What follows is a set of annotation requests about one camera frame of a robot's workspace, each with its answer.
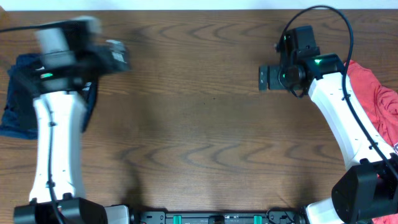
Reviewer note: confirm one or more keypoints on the folded navy shirt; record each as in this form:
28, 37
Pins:
15, 118

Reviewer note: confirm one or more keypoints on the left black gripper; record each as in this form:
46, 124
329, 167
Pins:
101, 58

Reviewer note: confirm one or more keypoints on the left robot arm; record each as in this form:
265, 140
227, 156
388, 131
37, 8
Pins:
70, 59

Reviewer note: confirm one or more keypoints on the black mounting rail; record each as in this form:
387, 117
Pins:
160, 217

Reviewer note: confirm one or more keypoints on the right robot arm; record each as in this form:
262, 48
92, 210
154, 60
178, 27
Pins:
369, 187

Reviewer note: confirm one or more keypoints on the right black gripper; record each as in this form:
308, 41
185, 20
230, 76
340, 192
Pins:
273, 83

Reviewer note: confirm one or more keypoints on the red t-shirt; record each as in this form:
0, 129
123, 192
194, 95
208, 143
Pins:
378, 101

